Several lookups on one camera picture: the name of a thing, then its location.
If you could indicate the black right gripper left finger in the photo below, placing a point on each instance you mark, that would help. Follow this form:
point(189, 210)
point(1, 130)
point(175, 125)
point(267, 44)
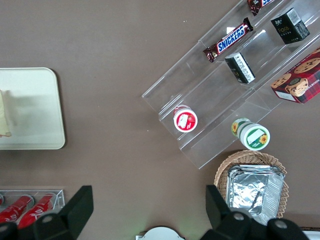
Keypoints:
point(70, 215)

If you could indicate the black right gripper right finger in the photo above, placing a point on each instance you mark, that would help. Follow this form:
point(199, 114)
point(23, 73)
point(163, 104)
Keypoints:
point(225, 225)

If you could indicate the pale triangular sandwich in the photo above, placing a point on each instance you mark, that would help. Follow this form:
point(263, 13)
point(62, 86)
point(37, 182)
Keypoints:
point(3, 117)

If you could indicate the woven wicker basket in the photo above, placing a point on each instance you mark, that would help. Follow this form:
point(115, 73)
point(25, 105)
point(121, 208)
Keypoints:
point(222, 172)

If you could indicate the cream rectangular tray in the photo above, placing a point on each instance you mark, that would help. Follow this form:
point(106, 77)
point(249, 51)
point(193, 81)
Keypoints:
point(37, 107)

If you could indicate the clear acrylic can holder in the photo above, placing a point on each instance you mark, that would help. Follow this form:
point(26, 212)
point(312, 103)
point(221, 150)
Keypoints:
point(58, 197)

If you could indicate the red cola can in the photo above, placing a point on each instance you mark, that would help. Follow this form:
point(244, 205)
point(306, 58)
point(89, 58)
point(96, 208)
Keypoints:
point(15, 207)
point(37, 210)

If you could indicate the aluminium foil container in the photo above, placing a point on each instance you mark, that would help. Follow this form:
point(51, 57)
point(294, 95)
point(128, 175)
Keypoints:
point(252, 190)

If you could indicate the white round disc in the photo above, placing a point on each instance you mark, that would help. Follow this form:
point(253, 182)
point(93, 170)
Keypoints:
point(161, 233)

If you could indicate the green sunflower yogurt cup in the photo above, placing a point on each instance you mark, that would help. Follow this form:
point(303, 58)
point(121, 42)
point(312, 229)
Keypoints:
point(252, 135)

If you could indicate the red strawberry yogurt cup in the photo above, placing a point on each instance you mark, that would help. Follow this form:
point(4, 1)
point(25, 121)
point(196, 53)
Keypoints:
point(185, 120)

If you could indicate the clear acrylic stepped shelf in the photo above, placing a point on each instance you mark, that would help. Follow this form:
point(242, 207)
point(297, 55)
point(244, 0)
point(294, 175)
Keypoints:
point(205, 87)

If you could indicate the black box with white label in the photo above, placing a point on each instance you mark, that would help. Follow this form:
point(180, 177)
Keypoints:
point(241, 68)

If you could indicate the red plaid cookie box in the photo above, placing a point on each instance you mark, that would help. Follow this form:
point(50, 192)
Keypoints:
point(300, 82)

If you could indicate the Snickers chocolate bar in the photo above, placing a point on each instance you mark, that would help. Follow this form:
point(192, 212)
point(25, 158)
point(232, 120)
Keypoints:
point(257, 4)
point(230, 38)

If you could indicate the black Face box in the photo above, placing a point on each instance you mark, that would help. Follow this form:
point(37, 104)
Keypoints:
point(287, 27)

